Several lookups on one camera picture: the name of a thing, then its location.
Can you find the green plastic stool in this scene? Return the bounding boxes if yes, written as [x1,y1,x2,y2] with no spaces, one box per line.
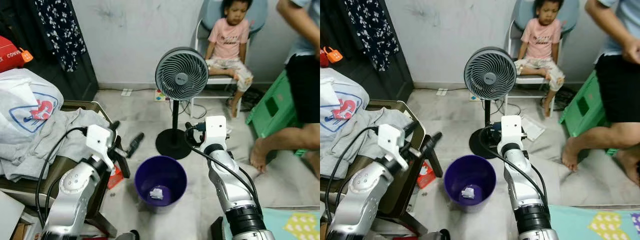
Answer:
[558,70,618,156]
[245,69,308,157]

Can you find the small red white carton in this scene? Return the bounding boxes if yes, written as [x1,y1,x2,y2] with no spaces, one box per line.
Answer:
[107,165,126,190]
[416,161,437,190]

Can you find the pale blue chair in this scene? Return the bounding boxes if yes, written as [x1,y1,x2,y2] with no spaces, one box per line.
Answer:
[192,0,268,118]
[505,0,581,116]

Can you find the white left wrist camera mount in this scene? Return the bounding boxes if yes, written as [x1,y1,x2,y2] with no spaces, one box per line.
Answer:
[377,124,407,171]
[85,124,116,168]

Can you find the adult's right hand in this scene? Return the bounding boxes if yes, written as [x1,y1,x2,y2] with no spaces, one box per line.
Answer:
[621,37,640,65]

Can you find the teal blanket with dotted shapes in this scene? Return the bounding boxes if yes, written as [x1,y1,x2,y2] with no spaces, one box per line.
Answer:
[222,207,321,240]
[547,204,640,240]

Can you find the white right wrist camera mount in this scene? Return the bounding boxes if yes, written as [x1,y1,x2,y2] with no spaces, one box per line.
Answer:
[204,115,228,151]
[500,115,524,151]

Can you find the grey sweatshirt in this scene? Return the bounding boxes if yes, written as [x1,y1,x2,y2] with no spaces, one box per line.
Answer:
[0,107,113,183]
[320,107,416,180]

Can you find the purple waste bin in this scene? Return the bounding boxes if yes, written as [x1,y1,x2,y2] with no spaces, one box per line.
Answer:
[443,155,497,207]
[134,155,188,208]

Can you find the black sandals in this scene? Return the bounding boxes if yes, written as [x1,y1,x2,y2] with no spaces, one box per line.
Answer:
[552,87,576,108]
[240,87,266,111]

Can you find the dark floral garment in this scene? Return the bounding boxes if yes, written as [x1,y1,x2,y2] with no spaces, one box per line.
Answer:
[345,0,400,72]
[34,0,87,73]

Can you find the white paper sheet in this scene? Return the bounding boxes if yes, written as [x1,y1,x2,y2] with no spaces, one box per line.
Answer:
[520,114,546,142]

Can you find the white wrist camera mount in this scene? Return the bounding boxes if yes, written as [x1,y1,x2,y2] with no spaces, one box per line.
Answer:
[377,124,407,171]
[85,124,116,168]
[500,115,524,151]
[204,115,228,151]

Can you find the adult in black shorts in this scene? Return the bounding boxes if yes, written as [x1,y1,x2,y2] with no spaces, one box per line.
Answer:
[249,0,321,176]
[561,0,640,188]

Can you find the dark wooden wardrobe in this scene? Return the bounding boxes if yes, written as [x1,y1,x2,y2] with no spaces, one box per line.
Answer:
[320,0,415,103]
[0,0,99,101]

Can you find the white plastic bag with logo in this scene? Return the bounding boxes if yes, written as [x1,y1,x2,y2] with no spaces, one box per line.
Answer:
[0,68,65,146]
[320,67,370,133]

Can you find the grey pedestal fan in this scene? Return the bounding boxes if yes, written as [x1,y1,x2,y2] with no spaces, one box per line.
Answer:
[154,46,210,161]
[463,46,518,160]

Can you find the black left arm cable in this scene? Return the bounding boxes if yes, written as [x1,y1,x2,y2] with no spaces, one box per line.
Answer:
[35,126,88,228]
[324,126,381,226]

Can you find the child in pink shirt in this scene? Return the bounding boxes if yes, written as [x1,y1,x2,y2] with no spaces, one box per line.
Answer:
[204,0,254,118]
[515,0,566,118]

